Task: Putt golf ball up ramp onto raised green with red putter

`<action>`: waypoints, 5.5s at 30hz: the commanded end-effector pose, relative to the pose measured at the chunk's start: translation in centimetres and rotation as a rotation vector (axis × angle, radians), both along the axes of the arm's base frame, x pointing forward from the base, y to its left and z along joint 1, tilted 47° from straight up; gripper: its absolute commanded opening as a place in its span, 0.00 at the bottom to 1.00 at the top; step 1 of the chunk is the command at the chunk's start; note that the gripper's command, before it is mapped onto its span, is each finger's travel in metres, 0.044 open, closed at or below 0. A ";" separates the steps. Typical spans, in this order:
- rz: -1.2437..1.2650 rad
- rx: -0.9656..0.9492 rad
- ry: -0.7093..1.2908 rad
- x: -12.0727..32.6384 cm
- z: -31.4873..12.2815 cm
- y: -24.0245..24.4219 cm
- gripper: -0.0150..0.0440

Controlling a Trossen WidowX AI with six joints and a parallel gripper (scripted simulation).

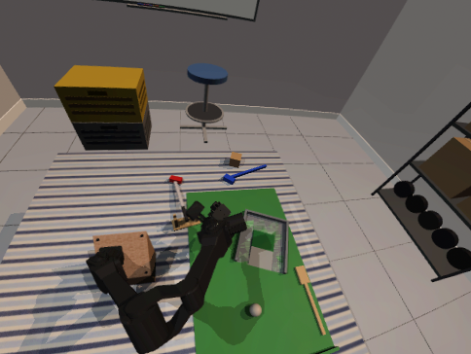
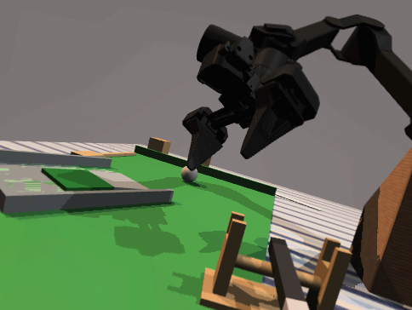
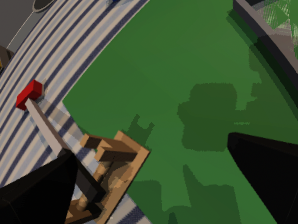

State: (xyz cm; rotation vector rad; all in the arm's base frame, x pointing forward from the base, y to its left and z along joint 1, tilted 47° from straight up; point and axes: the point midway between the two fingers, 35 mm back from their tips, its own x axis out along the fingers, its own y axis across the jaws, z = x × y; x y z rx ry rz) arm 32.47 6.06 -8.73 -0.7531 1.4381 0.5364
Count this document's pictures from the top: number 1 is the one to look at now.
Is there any blue golf putter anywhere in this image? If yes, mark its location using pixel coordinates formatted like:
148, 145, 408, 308
223, 164, 267, 184

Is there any white golf ball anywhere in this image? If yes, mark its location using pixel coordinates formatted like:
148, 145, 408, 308
249, 303, 262, 317

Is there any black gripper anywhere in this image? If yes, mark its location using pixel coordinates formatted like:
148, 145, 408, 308
186, 201, 217, 230

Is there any green putting mat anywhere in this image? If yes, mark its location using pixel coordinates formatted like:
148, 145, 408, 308
186, 188, 335, 354

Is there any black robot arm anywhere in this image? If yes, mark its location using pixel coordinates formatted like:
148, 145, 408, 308
86, 201, 247, 354

